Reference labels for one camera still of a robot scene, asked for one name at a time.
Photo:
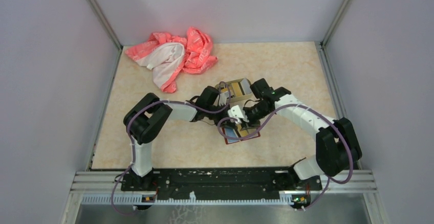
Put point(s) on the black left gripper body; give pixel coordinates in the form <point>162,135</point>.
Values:
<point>218,116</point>

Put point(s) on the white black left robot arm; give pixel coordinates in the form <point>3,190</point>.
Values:
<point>146,119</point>

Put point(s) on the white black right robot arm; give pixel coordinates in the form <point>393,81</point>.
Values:
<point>336,143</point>

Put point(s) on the beige oval card tray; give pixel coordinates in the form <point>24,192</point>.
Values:
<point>239,89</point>

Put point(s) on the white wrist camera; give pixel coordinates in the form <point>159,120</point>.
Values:
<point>223,97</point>
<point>238,114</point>

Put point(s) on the red card holder wallet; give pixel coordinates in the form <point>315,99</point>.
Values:
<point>233,133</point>

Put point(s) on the pink white crumpled cloth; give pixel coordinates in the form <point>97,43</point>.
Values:
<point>168,55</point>

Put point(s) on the white slotted cable duct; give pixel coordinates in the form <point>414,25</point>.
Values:
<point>139,200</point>

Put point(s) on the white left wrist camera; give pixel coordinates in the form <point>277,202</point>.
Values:
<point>223,97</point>

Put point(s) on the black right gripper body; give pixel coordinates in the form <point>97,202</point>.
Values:
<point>254,114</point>

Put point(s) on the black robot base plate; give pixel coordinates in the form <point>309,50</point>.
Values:
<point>245,183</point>

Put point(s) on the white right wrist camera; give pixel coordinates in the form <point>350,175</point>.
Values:
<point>238,114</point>

